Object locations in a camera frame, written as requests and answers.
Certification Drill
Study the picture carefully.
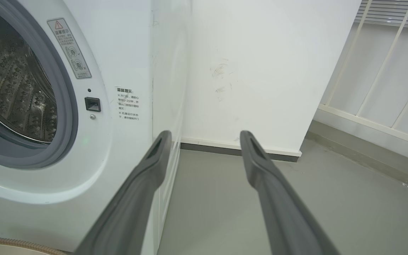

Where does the stainless steel washing machine drum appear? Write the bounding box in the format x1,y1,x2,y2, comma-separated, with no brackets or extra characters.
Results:
0,5,58,144

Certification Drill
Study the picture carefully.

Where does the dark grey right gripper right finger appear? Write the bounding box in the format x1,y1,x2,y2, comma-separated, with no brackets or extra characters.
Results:
240,130,340,255

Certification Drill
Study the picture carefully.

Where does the white front-load washing machine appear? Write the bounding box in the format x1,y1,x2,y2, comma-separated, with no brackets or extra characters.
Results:
0,0,192,255

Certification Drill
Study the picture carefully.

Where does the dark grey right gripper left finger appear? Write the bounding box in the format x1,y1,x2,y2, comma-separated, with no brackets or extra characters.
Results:
74,130,172,255

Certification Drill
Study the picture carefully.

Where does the black door latch socket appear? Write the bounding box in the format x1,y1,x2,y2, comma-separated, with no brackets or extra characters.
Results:
85,97,101,112

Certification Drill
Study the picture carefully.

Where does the grey warning sticker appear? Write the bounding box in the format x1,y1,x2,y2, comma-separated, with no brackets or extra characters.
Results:
47,18,92,79

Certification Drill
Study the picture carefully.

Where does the white railing partition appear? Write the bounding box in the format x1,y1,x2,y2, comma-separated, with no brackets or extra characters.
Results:
317,0,408,149

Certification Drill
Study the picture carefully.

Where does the dark baseboard strip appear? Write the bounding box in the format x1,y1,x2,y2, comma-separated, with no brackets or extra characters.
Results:
181,142,300,163

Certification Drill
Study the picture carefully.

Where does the cream perforated laundry basket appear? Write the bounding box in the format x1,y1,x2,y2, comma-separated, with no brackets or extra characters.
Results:
0,237,68,255

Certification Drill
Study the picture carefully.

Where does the grey rubber door gasket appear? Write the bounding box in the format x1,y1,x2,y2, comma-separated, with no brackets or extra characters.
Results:
0,0,79,169

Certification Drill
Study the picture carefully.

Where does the printed text notice label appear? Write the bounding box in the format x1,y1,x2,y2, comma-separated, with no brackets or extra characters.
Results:
115,87,141,122

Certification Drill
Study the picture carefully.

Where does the white slatted window blind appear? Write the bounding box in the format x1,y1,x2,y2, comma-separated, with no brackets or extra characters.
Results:
355,0,408,29

